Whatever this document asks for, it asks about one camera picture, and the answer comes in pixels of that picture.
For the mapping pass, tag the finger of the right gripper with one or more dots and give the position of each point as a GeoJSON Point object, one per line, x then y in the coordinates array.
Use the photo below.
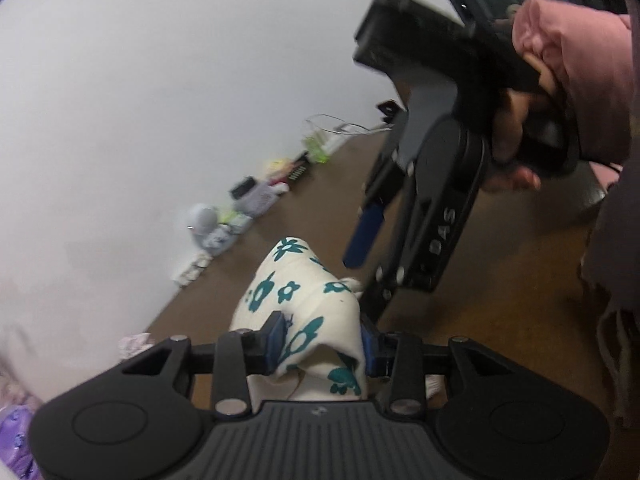
{"type": "Point", "coordinates": [441, 184]}
{"type": "Point", "coordinates": [384, 182]}

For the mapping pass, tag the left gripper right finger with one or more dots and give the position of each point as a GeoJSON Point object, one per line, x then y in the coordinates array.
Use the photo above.
{"type": "Point", "coordinates": [396, 359]}

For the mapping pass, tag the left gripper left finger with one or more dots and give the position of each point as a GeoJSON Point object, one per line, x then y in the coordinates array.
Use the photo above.
{"type": "Point", "coordinates": [242, 353]}

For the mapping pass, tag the cream green floral dress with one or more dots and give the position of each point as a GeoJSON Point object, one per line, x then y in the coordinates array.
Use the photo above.
{"type": "Point", "coordinates": [322, 357]}

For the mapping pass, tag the white power strip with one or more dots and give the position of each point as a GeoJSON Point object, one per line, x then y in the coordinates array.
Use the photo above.
{"type": "Point", "coordinates": [338, 136]}

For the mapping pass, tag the green liquid bottle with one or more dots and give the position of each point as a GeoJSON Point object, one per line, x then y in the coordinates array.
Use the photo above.
{"type": "Point", "coordinates": [314, 142]}

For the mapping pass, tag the small black clock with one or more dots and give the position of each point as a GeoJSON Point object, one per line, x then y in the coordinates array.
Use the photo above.
{"type": "Point", "coordinates": [389, 108]}

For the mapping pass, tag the white letter block row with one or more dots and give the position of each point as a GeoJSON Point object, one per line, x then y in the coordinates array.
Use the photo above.
{"type": "Point", "coordinates": [193, 270]}

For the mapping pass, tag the person pink clothing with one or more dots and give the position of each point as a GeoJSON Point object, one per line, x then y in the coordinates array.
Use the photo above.
{"type": "Point", "coordinates": [594, 56]}

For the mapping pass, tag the white astronaut figurine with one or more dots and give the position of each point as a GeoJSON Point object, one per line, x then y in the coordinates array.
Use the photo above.
{"type": "Point", "coordinates": [207, 231]}

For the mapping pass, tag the pink purple patterned garment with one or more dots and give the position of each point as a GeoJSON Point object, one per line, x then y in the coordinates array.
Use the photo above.
{"type": "Point", "coordinates": [28, 381]}

